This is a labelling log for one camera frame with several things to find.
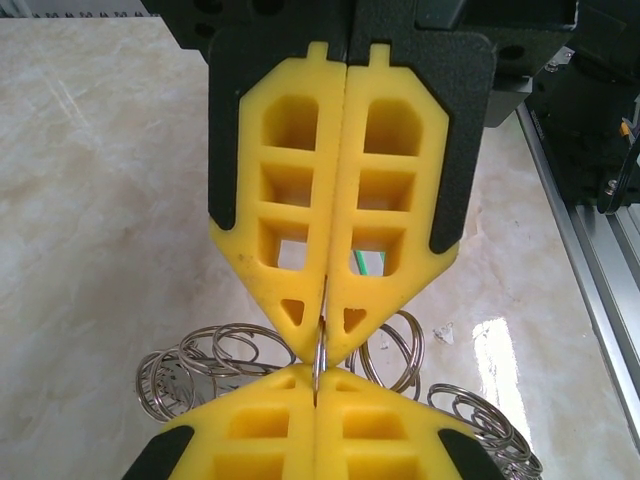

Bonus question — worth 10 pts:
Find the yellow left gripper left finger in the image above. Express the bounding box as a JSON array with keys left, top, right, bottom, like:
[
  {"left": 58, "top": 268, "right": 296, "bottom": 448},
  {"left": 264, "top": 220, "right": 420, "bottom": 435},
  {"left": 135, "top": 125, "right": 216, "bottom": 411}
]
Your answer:
[{"left": 122, "top": 363, "right": 319, "bottom": 480}]

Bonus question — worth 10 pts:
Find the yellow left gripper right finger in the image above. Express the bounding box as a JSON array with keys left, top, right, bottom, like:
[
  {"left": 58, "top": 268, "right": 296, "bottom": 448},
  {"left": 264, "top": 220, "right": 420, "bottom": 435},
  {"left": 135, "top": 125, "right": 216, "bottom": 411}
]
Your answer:
[{"left": 314, "top": 368, "right": 501, "bottom": 480}]

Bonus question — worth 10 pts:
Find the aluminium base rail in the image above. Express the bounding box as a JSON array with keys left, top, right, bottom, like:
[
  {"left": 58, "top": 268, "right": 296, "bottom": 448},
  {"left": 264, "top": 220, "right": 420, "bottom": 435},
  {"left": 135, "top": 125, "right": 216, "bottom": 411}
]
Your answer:
[{"left": 514, "top": 99, "right": 640, "bottom": 407}]

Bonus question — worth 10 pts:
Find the silver split key ring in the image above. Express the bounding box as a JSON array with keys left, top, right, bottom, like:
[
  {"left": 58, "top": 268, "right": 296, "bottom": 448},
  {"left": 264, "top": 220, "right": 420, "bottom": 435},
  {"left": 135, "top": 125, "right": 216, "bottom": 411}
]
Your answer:
[
  {"left": 212, "top": 322, "right": 296, "bottom": 377},
  {"left": 358, "top": 309, "right": 425, "bottom": 399},
  {"left": 178, "top": 327, "right": 261, "bottom": 377},
  {"left": 134, "top": 349, "right": 199, "bottom": 422},
  {"left": 427, "top": 382, "right": 507, "bottom": 439},
  {"left": 311, "top": 319, "right": 331, "bottom": 407}
]

